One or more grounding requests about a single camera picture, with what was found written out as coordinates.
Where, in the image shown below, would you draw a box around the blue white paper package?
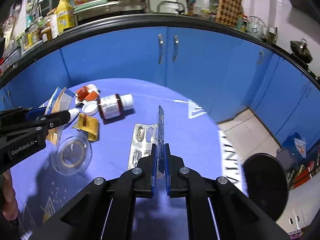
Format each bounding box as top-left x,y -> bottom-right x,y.
44,87 -> 75,147

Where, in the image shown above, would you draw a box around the white round lid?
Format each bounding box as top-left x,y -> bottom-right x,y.
81,101 -> 99,116

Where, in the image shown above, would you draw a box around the orange white crushed carton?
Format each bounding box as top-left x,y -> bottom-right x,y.
75,84 -> 100,106

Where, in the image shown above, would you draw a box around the silver pill blister pack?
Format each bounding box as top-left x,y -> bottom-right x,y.
127,105 -> 164,170

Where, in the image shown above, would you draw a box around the black trash bin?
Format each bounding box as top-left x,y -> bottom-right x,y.
242,153 -> 289,221

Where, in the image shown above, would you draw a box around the blue kitchen cabinets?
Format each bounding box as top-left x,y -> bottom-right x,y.
1,27 -> 319,148

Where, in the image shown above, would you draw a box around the person's left hand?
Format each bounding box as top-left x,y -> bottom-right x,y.
2,170 -> 18,221

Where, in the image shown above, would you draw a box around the crumpled white tissue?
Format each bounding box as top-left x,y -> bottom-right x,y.
63,108 -> 80,129

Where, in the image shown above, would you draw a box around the clear plastic lid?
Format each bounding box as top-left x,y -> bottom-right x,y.
50,133 -> 92,176

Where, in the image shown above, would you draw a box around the gold foil wrapper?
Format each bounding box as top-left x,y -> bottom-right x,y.
72,113 -> 99,142

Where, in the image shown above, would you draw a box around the brown pill bottle white cap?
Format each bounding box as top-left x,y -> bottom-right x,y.
97,94 -> 134,120

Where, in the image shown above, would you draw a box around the white cabinet box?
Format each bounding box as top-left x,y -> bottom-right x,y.
277,173 -> 320,235

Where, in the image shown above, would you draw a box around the yellow detergent bottle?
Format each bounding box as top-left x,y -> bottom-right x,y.
56,0 -> 75,34

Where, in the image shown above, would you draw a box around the blue plastic bag bin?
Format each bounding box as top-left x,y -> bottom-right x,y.
276,133 -> 306,170

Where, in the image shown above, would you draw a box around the black wok with lid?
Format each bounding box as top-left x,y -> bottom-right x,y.
290,37 -> 313,64

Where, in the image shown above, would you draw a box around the green kettle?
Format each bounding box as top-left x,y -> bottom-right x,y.
246,16 -> 266,39

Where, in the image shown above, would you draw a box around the wooden checkered board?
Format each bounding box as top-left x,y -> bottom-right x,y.
215,0 -> 242,28

